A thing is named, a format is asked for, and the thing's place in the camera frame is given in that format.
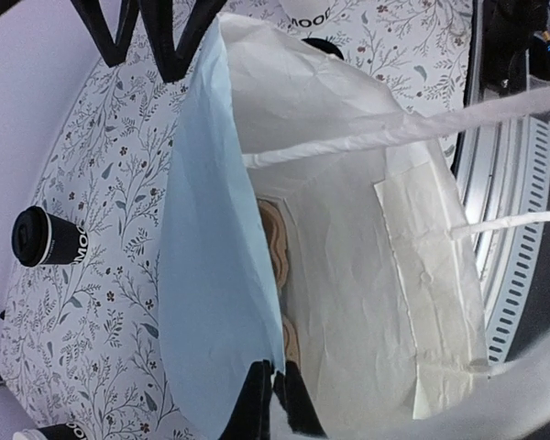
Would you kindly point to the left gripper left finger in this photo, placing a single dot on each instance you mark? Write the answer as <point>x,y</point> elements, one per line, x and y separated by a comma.
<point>250,418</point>

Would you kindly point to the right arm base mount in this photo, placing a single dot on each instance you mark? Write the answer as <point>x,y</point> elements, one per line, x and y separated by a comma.
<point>515,46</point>

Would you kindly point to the floral table mat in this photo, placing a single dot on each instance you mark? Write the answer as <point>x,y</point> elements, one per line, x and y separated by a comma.
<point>80,342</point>

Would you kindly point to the front aluminium rail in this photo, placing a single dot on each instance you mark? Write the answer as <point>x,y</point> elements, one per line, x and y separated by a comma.
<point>503,170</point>

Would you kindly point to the brown cardboard cup carrier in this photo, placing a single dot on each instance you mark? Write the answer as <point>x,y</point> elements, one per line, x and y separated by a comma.
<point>276,236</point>

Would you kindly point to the stack of black lids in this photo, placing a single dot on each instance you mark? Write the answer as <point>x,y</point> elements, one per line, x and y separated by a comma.
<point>324,46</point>

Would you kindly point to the white paper bag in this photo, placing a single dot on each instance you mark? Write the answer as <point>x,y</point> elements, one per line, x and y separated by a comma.
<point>383,288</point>

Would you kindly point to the black coffee cup lid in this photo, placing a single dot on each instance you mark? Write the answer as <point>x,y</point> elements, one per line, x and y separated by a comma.
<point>30,236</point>

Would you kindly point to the white cup holding straws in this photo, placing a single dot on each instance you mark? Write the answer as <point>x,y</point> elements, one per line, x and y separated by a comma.
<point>307,14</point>

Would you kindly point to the stack of black cups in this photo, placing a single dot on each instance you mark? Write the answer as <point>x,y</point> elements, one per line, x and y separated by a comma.
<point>62,431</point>

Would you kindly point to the black paper coffee cup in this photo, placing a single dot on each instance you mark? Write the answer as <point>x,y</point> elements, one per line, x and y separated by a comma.
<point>68,243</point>

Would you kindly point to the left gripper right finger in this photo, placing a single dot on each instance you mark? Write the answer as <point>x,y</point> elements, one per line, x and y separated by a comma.
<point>299,413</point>

